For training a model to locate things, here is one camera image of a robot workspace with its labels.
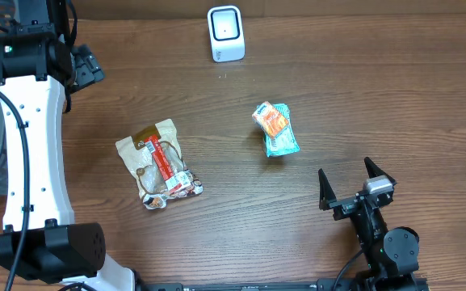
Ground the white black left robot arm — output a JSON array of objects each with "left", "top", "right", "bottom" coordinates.
[{"left": 0, "top": 1, "right": 136, "bottom": 290}]

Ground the beige red snack bag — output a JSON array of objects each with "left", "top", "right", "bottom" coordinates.
[{"left": 115, "top": 119, "right": 204, "bottom": 210}]

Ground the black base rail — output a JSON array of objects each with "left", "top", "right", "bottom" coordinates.
[{"left": 135, "top": 278, "right": 430, "bottom": 291}]

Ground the teal tissue packet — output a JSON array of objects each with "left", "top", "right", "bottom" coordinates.
[{"left": 264, "top": 103, "right": 300, "bottom": 157}]

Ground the small orange box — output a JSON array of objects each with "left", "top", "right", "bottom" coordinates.
[{"left": 252, "top": 101, "right": 290, "bottom": 139}]

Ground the white barcode scanner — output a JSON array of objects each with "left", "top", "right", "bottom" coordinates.
[{"left": 207, "top": 5, "right": 246, "bottom": 63}]

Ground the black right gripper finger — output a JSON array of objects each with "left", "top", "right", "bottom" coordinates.
[
  {"left": 318, "top": 168, "right": 337, "bottom": 210},
  {"left": 364, "top": 157, "right": 397, "bottom": 185}
]

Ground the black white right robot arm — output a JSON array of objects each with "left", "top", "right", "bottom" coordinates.
[{"left": 318, "top": 157, "right": 427, "bottom": 291}]

